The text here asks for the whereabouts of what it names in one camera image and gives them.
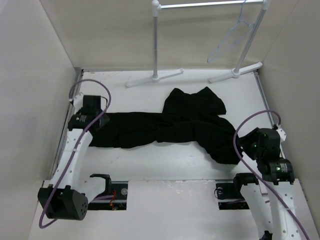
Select black trousers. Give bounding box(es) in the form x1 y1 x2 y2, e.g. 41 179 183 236
90 87 240 165

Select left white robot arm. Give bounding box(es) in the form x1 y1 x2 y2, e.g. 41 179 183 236
37 94 112 222

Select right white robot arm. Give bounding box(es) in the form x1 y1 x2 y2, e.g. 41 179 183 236
231 128 310 240

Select white clothes rack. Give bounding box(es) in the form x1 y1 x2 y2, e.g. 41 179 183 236
125 0 272 88

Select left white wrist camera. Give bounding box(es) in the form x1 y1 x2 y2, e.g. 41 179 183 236
69 93 84 112

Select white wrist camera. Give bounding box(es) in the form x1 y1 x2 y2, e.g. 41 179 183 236
275 125 287 144
69 93 84 112

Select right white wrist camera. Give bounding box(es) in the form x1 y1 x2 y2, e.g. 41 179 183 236
275 125 287 144

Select left aluminium frame rail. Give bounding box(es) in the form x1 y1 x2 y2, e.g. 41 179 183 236
48 67 84 179

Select aluminium frame rail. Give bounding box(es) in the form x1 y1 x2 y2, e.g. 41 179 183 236
253 71 292 178
48 67 84 179

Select right aluminium frame rail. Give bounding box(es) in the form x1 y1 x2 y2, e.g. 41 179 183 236
253 71 292 178

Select light blue wire hanger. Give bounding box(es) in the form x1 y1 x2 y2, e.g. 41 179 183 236
207 0 256 63

